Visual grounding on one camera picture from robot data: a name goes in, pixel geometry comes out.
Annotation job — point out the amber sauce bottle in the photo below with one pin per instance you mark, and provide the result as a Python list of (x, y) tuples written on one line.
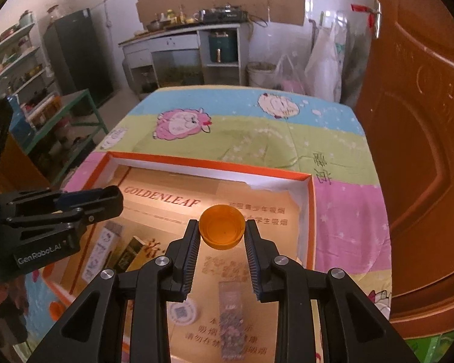
[(181, 13)]

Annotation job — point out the deep orange bottle cap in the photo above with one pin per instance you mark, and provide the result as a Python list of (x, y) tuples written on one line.
[(56, 310)]

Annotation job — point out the clear patterned spray bottle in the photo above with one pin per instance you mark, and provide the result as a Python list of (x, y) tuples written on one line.
[(230, 321)]

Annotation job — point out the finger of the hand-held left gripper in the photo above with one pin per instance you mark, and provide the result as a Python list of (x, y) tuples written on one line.
[(106, 204), (72, 197)]

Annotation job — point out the green air fryer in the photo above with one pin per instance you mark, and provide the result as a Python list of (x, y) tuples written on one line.
[(222, 47)]

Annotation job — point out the white shelf rack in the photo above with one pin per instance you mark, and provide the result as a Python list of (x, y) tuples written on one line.
[(19, 56)]

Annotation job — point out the white woven sack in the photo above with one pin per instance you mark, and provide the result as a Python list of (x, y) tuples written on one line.
[(325, 64)]

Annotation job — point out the yellow-orange bottle cap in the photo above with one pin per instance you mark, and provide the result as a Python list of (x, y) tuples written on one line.
[(222, 227)]

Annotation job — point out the orange-rimmed shallow tray box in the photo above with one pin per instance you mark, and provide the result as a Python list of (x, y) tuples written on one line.
[(302, 227)]

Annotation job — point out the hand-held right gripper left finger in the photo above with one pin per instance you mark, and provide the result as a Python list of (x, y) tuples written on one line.
[(189, 261)]

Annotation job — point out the white printed small box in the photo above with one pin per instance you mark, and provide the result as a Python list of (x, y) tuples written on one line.
[(102, 249)]

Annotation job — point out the metal wok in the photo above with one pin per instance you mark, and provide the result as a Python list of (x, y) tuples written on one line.
[(157, 26)]

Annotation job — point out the black gas stove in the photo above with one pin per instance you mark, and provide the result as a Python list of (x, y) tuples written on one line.
[(225, 15)]

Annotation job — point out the dark refrigerator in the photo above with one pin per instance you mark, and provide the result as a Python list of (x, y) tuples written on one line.
[(79, 56)]

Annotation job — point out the white bucket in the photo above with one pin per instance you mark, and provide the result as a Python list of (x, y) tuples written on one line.
[(261, 73)]

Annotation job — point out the gold rectangular box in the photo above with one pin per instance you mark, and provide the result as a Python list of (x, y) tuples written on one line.
[(130, 251)]

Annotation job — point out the brown wooden door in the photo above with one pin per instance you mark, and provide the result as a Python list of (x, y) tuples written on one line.
[(420, 140)]

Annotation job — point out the white kitchen cabinet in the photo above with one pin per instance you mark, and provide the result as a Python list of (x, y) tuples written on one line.
[(174, 45)]

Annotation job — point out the green metal rack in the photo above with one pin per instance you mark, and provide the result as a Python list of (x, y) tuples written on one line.
[(79, 98)]

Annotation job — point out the sheep-print striped tablecloth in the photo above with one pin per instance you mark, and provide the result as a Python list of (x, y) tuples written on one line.
[(249, 136)]

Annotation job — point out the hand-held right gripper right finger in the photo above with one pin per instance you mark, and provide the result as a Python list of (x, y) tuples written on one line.
[(254, 261)]

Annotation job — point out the clear plastic bag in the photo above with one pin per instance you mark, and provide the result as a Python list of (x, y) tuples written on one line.
[(289, 77)]

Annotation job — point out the white round lid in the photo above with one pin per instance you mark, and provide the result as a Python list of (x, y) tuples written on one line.
[(185, 312)]

